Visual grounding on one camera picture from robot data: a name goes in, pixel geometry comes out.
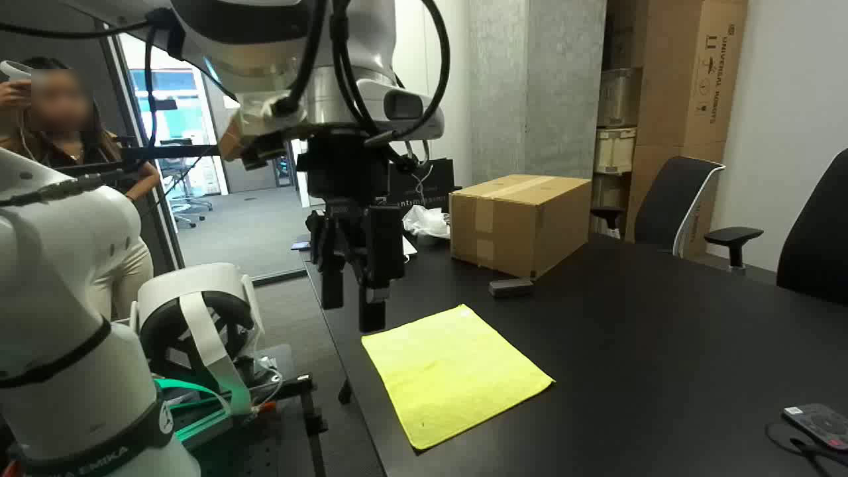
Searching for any yellow towel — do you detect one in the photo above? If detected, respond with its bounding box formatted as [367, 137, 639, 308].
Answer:
[358, 301, 557, 456]

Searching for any white crumpled paper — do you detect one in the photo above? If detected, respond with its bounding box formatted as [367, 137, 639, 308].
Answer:
[400, 202, 456, 260]

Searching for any person in beige clothes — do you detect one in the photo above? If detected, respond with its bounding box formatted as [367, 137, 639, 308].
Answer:
[0, 54, 167, 325]

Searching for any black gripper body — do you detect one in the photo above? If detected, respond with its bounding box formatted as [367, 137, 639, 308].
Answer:
[301, 126, 415, 217]

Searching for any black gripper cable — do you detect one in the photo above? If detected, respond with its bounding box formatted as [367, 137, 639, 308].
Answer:
[329, 0, 453, 149]

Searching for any black white-framed office chair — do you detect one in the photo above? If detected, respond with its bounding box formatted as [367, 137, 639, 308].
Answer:
[632, 154, 765, 272]
[773, 145, 848, 308]

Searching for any tall brown cardboard carton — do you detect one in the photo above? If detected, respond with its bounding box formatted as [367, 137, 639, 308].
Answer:
[627, 0, 753, 260]

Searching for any black metal bar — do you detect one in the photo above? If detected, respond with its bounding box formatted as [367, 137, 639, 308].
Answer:
[146, 139, 226, 163]

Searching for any green plastic bracket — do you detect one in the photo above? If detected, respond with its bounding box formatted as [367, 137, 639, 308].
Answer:
[153, 374, 259, 451]

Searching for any white storage box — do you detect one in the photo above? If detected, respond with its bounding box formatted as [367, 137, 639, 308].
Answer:
[593, 123, 639, 178]

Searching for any grey storage box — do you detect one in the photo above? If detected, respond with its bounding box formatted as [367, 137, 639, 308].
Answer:
[599, 64, 642, 126]

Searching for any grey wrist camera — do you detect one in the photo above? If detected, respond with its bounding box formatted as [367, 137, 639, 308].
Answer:
[378, 82, 446, 142]

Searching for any brown cardboard box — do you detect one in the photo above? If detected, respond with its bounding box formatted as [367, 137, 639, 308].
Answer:
[448, 171, 593, 280]

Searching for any tablet with lit screen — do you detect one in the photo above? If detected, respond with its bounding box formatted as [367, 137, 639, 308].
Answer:
[781, 400, 848, 452]

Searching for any white VR headset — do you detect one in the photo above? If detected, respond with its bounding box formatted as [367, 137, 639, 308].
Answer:
[130, 261, 268, 396]

